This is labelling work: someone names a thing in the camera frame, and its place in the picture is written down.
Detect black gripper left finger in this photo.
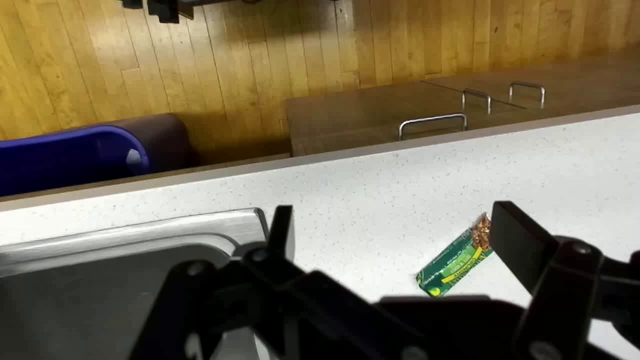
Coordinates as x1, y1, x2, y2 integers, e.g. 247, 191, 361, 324
128, 205, 427, 360

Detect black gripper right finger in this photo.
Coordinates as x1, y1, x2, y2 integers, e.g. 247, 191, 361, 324
489, 198, 640, 360

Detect green chocolate bar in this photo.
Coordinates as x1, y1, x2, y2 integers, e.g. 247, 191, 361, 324
414, 212, 496, 299

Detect stainless steel double sink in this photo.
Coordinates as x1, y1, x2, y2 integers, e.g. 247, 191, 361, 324
0, 207, 270, 360

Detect wooden base cabinet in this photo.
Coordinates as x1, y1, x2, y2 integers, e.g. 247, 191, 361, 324
285, 49, 640, 158

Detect black stand foot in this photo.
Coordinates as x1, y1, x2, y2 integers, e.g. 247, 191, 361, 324
120, 0, 201, 27

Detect silver drawer handle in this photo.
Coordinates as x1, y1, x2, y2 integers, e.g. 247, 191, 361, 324
506, 81, 547, 110
397, 112, 469, 140
460, 88, 493, 116

